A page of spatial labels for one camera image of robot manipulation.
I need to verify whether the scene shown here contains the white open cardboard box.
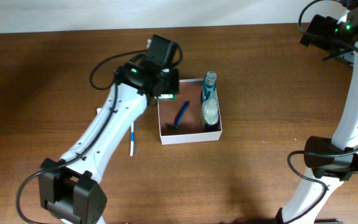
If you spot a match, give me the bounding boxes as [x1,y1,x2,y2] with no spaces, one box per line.
[157,78,223,145]

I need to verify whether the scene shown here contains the black left camera cable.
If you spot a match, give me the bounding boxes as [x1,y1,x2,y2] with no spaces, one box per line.
[15,42,185,224]

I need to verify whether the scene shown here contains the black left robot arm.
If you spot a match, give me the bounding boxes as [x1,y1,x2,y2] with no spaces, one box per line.
[39,35,183,224]

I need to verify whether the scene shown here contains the clear pump soap bottle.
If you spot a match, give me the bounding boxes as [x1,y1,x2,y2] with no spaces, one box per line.
[201,98,219,132]

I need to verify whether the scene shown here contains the green Dettol soap pack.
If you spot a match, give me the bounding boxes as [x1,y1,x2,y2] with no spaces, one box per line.
[157,94,176,100]

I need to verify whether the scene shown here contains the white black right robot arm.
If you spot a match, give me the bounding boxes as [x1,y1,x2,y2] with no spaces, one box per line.
[274,1,358,223]

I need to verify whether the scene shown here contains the teal mouthwash bottle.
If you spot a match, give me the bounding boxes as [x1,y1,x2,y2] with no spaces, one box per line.
[201,72,217,104]

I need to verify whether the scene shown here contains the blue white toothbrush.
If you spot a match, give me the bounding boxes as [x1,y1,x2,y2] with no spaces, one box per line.
[129,123,135,157]

